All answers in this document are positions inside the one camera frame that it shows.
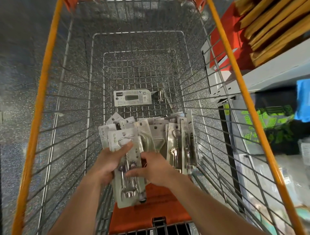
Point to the kitchen tools display rack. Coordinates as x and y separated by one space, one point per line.
281 68

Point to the green black packets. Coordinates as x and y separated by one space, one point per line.
266 126

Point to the grey carded item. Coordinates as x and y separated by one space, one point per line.
131 97

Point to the person's right hand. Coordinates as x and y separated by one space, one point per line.
157 169

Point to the person's left hand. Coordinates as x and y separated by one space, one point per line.
106 167

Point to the corkscrew packet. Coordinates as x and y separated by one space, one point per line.
130 196

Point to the orange cart seat flap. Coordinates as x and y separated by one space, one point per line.
155 208

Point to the person's left forearm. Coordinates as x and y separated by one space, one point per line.
80 213

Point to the pile of packaged kitchen tools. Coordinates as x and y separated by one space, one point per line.
157 130

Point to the red packets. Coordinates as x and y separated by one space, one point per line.
232 34

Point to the person's right forearm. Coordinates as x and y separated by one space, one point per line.
208 213

